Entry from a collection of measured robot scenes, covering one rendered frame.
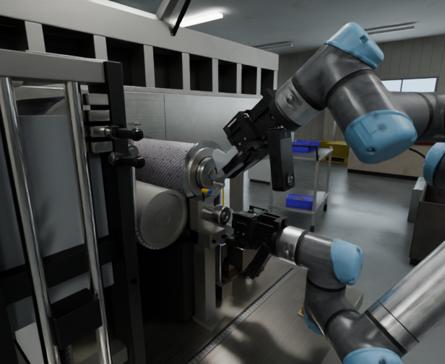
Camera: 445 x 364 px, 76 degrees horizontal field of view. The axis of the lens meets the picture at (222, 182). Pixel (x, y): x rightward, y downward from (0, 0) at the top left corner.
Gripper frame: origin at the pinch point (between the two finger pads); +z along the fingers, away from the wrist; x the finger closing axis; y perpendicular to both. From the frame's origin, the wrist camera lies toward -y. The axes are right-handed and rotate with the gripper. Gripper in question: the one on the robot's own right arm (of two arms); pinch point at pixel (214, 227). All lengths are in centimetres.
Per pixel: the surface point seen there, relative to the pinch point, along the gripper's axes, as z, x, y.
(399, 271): -22, -221, -109
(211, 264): -7.2, 9.3, -4.1
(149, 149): 11.7, 10.3, 20.6
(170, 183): 2.3, 12.2, 14.0
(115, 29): 30, 6, 51
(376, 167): 87, -616, -91
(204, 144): -3.0, 6.6, 22.6
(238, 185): 46, -71, -11
